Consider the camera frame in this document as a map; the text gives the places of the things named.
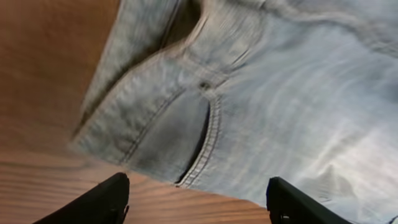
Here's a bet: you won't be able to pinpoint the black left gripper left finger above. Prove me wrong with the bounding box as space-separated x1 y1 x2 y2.
34 172 130 224

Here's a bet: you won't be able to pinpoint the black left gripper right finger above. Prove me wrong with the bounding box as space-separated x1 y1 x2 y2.
266 177 350 224

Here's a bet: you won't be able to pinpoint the light blue denim shorts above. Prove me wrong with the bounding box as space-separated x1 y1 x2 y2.
73 0 397 223

